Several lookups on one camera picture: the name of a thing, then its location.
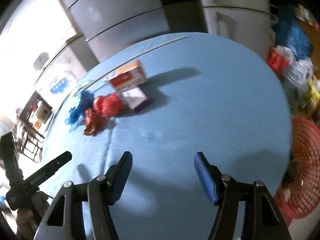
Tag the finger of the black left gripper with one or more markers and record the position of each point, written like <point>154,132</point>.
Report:
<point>47,171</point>

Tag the red plastic basket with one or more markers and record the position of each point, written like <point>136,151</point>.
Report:
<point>298,194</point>

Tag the white refrigerator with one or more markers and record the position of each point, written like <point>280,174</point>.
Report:
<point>244,21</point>

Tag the red shiny crumpled wrapper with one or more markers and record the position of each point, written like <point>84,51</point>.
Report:
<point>94,122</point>

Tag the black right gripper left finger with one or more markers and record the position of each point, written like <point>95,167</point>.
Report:
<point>103,192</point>

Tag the red and white medicine box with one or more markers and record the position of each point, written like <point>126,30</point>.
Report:
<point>127,77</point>

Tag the red bag on floor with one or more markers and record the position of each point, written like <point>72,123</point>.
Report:
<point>277,62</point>

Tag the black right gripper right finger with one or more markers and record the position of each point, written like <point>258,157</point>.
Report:
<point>222,191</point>

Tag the grey double door refrigerator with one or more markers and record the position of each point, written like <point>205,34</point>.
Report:
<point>109,26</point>

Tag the dark wooden shelf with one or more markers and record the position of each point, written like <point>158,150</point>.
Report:
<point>33,117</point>

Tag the red foil wrapper ball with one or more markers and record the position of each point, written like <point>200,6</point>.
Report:
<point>108,106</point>

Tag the white stick on table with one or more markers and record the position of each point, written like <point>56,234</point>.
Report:
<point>126,62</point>

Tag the blue plastic wrapper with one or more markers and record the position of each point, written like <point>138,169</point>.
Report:
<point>76,114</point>

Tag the clear plastic bags pile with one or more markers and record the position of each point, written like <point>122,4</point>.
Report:
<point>295,74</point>

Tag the blue plastic bag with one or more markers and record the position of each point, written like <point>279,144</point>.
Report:
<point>290,34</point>

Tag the yellow rice bag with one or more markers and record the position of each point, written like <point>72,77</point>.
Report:
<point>311,97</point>

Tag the person's left hand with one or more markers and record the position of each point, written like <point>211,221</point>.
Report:
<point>26,227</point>

